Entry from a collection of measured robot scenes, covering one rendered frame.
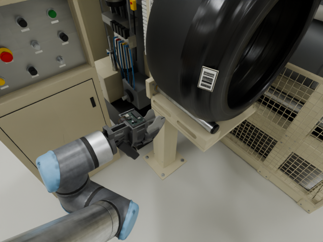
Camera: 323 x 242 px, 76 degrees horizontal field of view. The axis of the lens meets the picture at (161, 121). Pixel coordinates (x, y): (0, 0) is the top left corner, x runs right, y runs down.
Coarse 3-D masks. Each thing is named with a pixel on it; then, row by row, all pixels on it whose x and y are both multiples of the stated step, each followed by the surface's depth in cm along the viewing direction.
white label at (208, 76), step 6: (204, 66) 49; (204, 72) 50; (210, 72) 49; (216, 72) 49; (204, 78) 51; (210, 78) 50; (198, 84) 53; (204, 84) 52; (210, 84) 51; (210, 90) 52
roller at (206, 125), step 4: (156, 88) 96; (160, 92) 95; (164, 96) 94; (168, 96) 91; (172, 100) 90; (176, 104) 89; (180, 108) 88; (188, 112) 85; (192, 116) 84; (196, 120) 83; (200, 120) 81; (200, 124) 82; (204, 124) 80; (208, 124) 79; (212, 124) 79; (216, 124) 79; (204, 128) 82; (208, 128) 79; (212, 128) 78; (216, 128) 79; (212, 132) 79
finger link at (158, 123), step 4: (160, 116) 63; (156, 120) 62; (160, 120) 64; (164, 120) 67; (152, 124) 62; (156, 124) 64; (160, 124) 65; (148, 128) 62; (152, 128) 63; (156, 128) 64; (160, 128) 65; (148, 132) 63
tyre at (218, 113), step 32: (160, 0) 54; (192, 0) 47; (224, 0) 43; (256, 0) 43; (288, 0) 75; (320, 0) 65; (160, 32) 55; (192, 32) 48; (224, 32) 45; (256, 32) 90; (288, 32) 81; (160, 64) 61; (192, 64) 51; (224, 64) 49; (256, 64) 91; (192, 96) 57; (224, 96) 59; (256, 96) 80
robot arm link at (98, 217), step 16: (96, 192) 54; (112, 192) 55; (96, 208) 44; (112, 208) 47; (128, 208) 50; (48, 224) 34; (64, 224) 35; (80, 224) 37; (96, 224) 40; (112, 224) 45; (128, 224) 49; (16, 240) 28; (32, 240) 29; (48, 240) 30; (64, 240) 32; (80, 240) 35; (96, 240) 39
